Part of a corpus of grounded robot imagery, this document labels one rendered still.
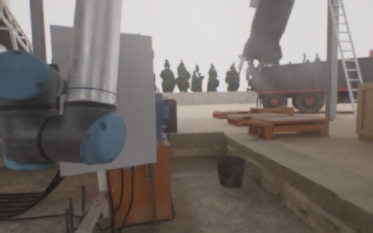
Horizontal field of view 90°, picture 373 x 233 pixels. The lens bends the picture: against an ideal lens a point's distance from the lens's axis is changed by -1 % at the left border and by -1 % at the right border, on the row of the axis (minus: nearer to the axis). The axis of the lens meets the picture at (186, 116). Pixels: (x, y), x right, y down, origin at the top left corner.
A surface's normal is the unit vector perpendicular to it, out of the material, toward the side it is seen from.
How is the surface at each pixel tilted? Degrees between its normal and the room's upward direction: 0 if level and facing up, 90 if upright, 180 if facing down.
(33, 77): 85
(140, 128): 90
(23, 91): 85
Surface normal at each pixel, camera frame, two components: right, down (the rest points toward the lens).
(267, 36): 0.09, 0.59
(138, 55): 0.41, 0.06
